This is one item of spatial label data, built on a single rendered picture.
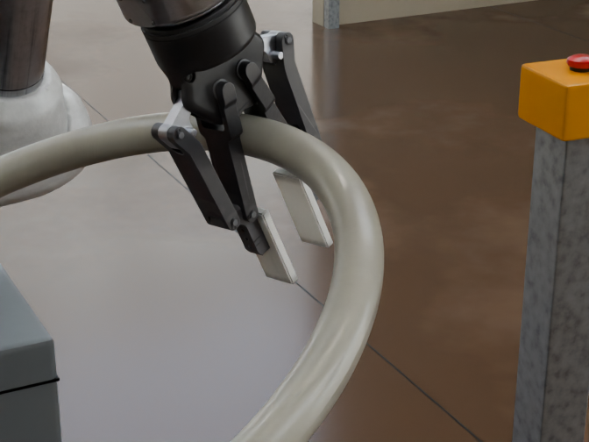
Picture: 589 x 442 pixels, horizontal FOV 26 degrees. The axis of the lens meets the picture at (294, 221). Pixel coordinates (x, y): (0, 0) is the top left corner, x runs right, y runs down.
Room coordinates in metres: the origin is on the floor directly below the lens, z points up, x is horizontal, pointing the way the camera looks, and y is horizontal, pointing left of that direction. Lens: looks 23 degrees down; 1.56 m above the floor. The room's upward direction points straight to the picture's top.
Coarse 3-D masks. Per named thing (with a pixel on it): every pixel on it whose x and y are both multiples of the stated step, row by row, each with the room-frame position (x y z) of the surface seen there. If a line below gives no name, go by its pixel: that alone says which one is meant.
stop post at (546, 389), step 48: (528, 96) 1.70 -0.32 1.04; (576, 96) 1.62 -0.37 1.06; (576, 144) 1.65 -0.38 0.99; (576, 192) 1.65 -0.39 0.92; (528, 240) 1.71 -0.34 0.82; (576, 240) 1.65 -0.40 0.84; (528, 288) 1.70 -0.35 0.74; (576, 288) 1.66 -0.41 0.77; (528, 336) 1.69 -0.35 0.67; (576, 336) 1.66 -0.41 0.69; (528, 384) 1.68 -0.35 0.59; (576, 384) 1.66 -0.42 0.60; (528, 432) 1.67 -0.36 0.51; (576, 432) 1.67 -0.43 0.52
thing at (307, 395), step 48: (48, 144) 0.95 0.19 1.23; (96, 144) 0.93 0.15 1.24; (144, 144) 0.92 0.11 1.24; (288, 144) 0.83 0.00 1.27; (0, 192) 0.94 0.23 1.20; (336, 192) 0.75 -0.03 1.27; (336, 240) 0.71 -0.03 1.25; (336, 288) 0.66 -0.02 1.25; (336, 336) 0.62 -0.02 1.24; (288, 384) 0.59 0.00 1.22; (336, 384) 0.59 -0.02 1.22; (240, 432) 0.57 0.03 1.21; (288, 432) 0.56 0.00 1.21
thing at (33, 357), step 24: (0, 264) 1.67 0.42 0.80; (0, 288) 1.59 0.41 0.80; (0, 312) 1.51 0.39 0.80; (24, 312) 1.51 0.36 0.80; (0, 336) 1.44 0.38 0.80; (24, 336) 1.44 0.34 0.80; (48, 336) 1.45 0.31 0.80; (0, 360) 1.41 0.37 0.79; (24, 360) 1.42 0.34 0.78; (48, 360) 1.43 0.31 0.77; (0, 384) 1.41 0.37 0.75; (24, 384) 1.42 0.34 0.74; (48, 384) 1.43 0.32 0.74; (0, 408) 1.40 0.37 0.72; (24, 408) 1.42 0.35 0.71; (48, 408) 1.43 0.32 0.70; (0, 432) 1.40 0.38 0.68; (24, 432) 1.42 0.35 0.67; (48, 432) 1.43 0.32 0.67
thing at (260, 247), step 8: (240, 216) 0.87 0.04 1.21; (216, 224) 0.86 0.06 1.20; (240, 224) 0.87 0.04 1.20; (248, 224) 0.87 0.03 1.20; (256, 224) 0.88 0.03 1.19; (240, 232) 0.88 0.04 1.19; (248, 232) 0.87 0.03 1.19; (256, 232) 0.88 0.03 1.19; (248, 240) 0.88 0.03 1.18; (256, 240) 0.87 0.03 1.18; (264, 240) 0.88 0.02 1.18; (248, 248) 0.88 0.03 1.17; (256, 248) 0.87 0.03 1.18; (264, 248) 0.88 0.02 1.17
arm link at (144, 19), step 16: (128, 0) 0.83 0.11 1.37; (144, 0) 0.82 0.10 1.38; (160, 0) 0.82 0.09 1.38; (176, 0) 0.82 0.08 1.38; (192, 0) 0.82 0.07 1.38; (208, 0) 0.82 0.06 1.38; (224, 0) 0.85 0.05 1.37; (128, 16) 0.84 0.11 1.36; (144, 16) 0.83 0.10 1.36; (160, 16) 0.82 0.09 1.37; (176, 16) 0.82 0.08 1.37; (192, 16) 0.82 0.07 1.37
